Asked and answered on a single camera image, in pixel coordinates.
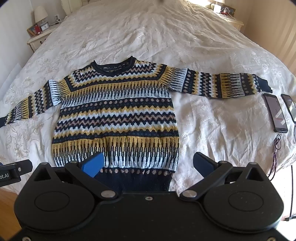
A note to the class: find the white left nightstand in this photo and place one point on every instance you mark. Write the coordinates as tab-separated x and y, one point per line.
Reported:
36	41

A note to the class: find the white table lamp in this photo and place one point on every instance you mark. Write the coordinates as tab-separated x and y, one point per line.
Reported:
40	14

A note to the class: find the small alarm clock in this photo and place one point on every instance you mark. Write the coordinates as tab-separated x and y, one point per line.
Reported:
44	26

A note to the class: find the patterned knit sweater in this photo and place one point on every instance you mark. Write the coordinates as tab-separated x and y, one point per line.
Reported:
125	111

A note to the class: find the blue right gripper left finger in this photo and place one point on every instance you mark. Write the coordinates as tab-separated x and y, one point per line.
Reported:
85	171

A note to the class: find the black smartphone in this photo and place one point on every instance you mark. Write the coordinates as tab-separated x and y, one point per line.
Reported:
290	106
275	113

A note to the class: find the white right nightstand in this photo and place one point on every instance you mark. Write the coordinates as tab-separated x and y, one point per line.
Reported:
231	20

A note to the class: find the white nightstand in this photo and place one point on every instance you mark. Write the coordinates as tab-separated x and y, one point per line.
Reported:
231	20
36	41

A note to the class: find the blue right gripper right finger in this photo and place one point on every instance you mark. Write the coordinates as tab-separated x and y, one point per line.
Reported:
213	174

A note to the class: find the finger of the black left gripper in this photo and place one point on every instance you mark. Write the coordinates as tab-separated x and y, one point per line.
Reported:
11	173

